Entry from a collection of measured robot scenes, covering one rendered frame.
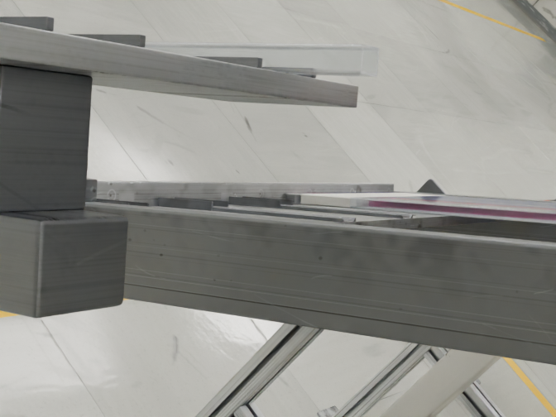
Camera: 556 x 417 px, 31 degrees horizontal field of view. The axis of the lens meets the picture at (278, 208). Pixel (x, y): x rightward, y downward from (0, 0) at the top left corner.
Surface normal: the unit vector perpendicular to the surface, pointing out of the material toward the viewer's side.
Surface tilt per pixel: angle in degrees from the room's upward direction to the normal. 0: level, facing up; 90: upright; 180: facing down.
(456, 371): 90
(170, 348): 0
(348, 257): 90
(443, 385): 90
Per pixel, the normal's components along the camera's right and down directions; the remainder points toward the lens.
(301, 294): -0.54, 0.02
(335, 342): 0.61, -0.69
